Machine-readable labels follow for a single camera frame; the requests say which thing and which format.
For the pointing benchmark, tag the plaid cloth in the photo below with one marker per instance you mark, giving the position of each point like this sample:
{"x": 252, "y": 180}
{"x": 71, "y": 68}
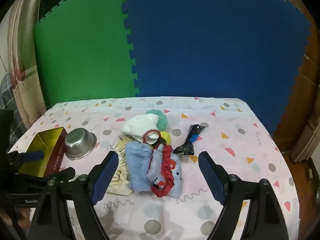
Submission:
{"x": 7, "y": 92}

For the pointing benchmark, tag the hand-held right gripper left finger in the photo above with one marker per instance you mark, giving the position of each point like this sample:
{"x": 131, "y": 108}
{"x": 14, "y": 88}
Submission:
{"x": 105, "y": 177}

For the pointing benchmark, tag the black plastic packet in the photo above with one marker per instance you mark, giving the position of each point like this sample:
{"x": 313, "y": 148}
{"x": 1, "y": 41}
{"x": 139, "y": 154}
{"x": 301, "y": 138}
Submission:
{"x": 185, "y": 150}

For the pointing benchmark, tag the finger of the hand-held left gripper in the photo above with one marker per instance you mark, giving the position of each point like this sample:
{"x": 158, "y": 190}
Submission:
{"x": 66, "y": 174}
{"x": 33, "y": 155}

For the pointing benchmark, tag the steel bowl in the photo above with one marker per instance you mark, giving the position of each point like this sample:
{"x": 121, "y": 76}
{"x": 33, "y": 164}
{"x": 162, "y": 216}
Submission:
{"x": 80, "y": 142}

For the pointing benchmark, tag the yellow soft item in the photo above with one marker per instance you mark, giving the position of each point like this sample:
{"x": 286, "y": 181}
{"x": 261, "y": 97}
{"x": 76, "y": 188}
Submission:
{"x": 166, "y": 137}

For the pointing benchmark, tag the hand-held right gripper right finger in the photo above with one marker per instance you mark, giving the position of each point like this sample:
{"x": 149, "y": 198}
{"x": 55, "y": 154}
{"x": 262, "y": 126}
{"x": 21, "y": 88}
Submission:
{"x": 212, "y": 177}

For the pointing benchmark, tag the white sock with red trim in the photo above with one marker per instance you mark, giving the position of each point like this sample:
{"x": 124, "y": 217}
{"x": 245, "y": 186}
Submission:
{"x": 140, "y": 127}

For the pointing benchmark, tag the pink patterned tablecloth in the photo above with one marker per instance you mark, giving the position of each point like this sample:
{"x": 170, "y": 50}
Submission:
{"x": 225, "y": 155}

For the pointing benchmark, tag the beige printed banner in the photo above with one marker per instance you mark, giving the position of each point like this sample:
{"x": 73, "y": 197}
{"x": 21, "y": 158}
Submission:
{"x": 22, "y": 55}

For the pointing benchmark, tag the green foam mat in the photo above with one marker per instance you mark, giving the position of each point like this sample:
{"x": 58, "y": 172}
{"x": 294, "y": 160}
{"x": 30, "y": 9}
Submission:
{"x": 82, "y": 55}

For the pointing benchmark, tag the teal fluffy scrunchie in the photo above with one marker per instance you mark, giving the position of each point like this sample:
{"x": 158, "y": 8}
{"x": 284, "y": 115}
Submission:
{"x": 162, "y": 121}

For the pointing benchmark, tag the red scrunchie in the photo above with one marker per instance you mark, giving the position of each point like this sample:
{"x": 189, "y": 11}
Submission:
{"x": 167, "y": 165}

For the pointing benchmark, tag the blue foam mat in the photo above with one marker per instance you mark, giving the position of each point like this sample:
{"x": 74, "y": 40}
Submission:
{"x": 212, "y": 42}

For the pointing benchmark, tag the light blue towel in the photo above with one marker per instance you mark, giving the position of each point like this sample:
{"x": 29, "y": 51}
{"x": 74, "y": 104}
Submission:
{"x": 138, "y": 167}

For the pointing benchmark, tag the brown wooden board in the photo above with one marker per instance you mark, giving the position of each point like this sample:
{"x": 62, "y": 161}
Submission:
{"x": 300, "y": 92}

